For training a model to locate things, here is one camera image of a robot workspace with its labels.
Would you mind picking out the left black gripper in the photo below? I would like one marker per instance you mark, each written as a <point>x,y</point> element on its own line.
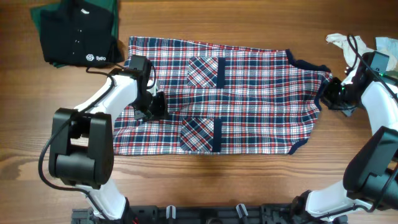
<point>160,111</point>

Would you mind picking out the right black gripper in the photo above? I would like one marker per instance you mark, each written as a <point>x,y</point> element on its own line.
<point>329,95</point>

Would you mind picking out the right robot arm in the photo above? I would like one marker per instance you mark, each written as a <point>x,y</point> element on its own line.
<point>368,184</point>

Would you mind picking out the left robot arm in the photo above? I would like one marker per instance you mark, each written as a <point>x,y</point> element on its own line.
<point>79,155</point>

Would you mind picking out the beige crumpled cloth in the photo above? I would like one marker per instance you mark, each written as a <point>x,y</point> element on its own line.
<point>347,45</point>

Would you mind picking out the light blue cloth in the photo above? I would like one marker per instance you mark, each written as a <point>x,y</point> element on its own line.
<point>388,46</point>

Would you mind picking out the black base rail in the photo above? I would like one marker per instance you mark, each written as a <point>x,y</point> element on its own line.
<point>263,214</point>

